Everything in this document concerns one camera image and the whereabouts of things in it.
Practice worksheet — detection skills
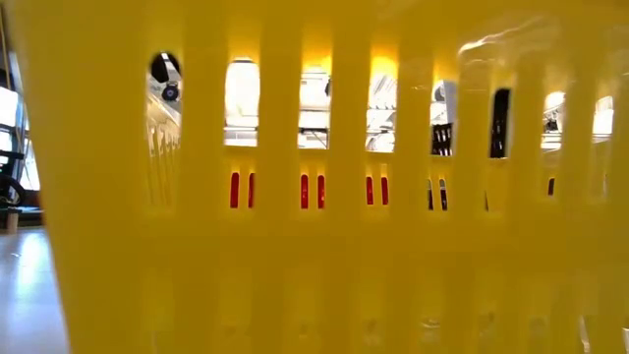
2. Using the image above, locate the yellow slotted plastic basket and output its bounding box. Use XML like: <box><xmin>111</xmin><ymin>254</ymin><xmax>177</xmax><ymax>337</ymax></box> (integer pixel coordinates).
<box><xmin>4</xmin><ymin>0</ymin><xmax>629</xmax><ymax>354</ymax></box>

